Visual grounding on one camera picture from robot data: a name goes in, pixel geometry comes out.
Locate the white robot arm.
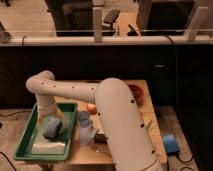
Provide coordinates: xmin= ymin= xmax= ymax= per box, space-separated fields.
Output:
xmin=26 ymin=71 xmax=164 ymax=171

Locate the red bowl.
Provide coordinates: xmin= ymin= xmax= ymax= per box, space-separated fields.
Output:
xmin=129 ymin=84 xmax=144 ymax=104

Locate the blue cloth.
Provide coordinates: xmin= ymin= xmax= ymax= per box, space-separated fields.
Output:
xmin=79 ymin=127 xmax=98 ymax=146

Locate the black rectangular block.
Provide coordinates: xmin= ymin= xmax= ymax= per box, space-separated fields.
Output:
xmin=94 ymin=134 xmax=107 ymax=144

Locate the black office chair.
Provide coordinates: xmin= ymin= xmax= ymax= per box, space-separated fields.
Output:
xmin=102 ymin=9 xmax=120 ymax=30

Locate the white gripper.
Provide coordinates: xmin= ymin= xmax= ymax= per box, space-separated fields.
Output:
xmin=37 ymin=107 xmax=65 ymax=127

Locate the white rail bar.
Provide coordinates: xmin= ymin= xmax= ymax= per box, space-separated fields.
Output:
xmin=0 ymin=36 xmax=213 ymax=47

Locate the green plastic tray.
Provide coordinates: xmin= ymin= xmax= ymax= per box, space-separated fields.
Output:
xmin=13 ymin=102 xmax=77 ymax=162

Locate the blue plastic cup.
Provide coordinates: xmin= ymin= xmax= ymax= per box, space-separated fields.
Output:
xmin=78 ymin=111 xmax=90 ymax=128

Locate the yellow banana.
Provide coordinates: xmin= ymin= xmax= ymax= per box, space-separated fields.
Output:
xmin=145 ymin=119 xmax=153 ymax=131

